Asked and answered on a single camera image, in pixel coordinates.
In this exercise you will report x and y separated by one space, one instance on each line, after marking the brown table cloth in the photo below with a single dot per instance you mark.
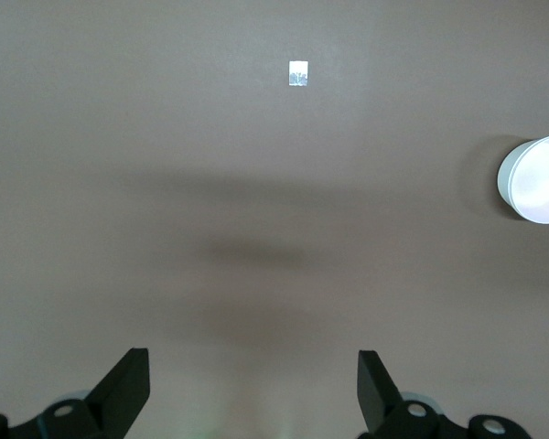
210 160

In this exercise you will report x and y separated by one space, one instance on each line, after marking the white bowl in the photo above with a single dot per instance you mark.
503 183

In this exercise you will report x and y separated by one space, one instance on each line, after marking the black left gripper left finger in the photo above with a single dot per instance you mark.
114 402

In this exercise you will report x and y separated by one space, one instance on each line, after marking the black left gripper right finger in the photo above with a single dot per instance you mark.
384 407

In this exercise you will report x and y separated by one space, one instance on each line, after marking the small tape patch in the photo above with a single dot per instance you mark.
298 73

